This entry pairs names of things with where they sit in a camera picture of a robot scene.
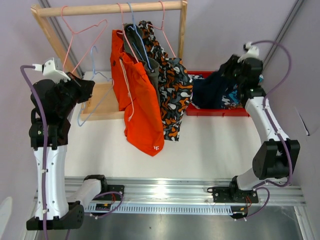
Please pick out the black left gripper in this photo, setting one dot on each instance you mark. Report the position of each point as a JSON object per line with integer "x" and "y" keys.
{"x": 85, "y": 87}

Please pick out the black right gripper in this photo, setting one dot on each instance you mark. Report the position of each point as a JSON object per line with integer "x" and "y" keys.
{"x": 226, "y": 69}

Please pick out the colourful graphic print shorts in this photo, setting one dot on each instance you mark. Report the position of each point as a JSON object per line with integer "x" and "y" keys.
{"x": 232, "y": 98}

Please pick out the navy blue shorts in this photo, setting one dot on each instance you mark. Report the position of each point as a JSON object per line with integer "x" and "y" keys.
{"x": 212, "y": 91}

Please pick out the pink hanger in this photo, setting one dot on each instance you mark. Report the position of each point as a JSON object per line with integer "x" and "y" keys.
{"x": 162, "y": 28}
{"x": 102, "y": 23}
{"x": 124, "y": 33}

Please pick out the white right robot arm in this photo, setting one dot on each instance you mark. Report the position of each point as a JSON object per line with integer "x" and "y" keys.
{"x": 275, "y": 161}

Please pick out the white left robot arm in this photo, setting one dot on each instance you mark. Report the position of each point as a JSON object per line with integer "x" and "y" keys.
{"x": 53, "y": 103}

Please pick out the orange black camouflage shorts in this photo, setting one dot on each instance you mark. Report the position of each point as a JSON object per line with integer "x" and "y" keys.
{"x": 174, "y": 83}

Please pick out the olive grey shorts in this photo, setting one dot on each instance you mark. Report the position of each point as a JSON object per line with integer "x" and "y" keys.
{"x": 134, "y": 45}

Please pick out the wooden clothes rack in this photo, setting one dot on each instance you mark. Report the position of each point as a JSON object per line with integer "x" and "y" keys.
{"x": 46, "y": 19}

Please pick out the red plastic tray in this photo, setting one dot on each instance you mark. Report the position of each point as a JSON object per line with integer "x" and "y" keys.
{"x": 236, "y": 112}

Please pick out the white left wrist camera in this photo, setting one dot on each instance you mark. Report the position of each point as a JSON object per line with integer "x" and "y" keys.
{"x": 52, "y": 69}

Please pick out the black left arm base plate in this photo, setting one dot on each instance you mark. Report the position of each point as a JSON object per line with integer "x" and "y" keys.
{"x": 112, "y": 192}

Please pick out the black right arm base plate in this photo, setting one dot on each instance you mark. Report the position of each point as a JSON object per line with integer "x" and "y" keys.
{"x": 229, "y": 194}

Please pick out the white slotted cable duct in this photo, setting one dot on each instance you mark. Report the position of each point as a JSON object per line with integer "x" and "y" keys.
{"x": 148, "y": 208}

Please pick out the aluminium mounting rail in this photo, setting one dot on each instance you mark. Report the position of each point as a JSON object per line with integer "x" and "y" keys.
{"x": 179, "y": 191}

